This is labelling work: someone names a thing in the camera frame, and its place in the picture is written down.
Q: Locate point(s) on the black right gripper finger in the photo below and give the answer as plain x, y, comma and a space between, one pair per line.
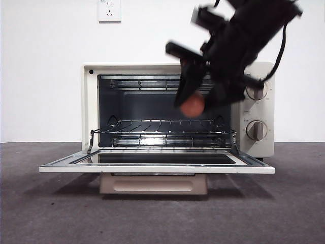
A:
221, 94
189, 81

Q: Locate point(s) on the brown egg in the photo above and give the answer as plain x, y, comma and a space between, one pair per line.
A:
193, 107

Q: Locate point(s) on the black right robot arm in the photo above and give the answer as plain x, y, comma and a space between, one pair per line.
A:
241, 33

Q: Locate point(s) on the metal door hinge link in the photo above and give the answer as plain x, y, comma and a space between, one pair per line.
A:
90, 142
235, 142

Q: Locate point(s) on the cream oven knob brown grip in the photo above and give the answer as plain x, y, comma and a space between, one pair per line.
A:
256, 94
256, 130

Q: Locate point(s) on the oven heating tube guard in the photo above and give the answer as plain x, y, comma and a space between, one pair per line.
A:
152, 84
152, 141

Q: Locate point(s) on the cream Toshiba toaster oven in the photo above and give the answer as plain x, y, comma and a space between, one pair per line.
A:
269, 142

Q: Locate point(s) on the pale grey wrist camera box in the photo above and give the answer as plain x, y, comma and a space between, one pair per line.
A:
196, 16

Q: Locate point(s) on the white wall socket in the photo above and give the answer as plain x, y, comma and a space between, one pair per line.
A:
109, 11

